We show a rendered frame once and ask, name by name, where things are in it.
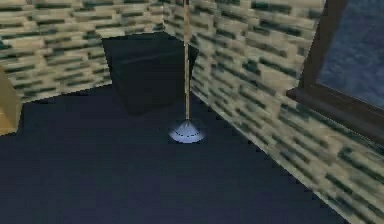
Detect black box cabinet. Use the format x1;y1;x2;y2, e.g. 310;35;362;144
101;31;200;117

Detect floor lamp with pale base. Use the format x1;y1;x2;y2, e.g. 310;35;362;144
168;0;206;145

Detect tan wooden furniture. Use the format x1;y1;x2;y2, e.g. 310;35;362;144
0;65;23;137

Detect dark framed window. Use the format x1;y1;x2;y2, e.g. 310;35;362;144
285;0;384;146

